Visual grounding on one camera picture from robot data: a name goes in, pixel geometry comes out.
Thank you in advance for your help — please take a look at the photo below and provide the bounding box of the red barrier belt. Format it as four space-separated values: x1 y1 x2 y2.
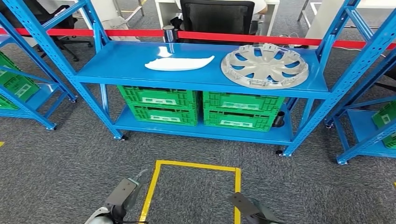
0 28 164 38
177 30 396 51

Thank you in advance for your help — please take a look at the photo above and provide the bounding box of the chrome barrier post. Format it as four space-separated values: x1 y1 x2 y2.
162 24 179 43

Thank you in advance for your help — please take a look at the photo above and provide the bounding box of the black plastic tube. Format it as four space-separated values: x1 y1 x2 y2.
272 110 286 128

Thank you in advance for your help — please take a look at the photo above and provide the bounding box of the yellow floor tape square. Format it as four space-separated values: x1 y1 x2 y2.
138 159 242 224

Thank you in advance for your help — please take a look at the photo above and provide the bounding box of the silver wheel hubcap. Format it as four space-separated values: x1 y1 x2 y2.
220 43 310 91

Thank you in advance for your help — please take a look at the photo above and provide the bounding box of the blue metal shelf rack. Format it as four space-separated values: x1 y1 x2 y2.
1 0 396 158
0 12 78 132
324 51 396 166

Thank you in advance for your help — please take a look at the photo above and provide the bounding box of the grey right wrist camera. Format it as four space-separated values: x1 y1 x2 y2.
228 192 263 224

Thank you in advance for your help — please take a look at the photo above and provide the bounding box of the white desk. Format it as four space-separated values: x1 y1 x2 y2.
90 0 120 23
304 0 396 42
154 0 281 37

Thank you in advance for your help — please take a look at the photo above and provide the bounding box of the white plastic car part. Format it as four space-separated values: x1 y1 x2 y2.
144 55 216 72

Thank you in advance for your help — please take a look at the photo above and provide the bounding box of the black mesh office chair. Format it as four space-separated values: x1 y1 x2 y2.
178 0 259 44

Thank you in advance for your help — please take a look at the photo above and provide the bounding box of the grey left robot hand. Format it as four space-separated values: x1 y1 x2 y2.
122 168 150 214

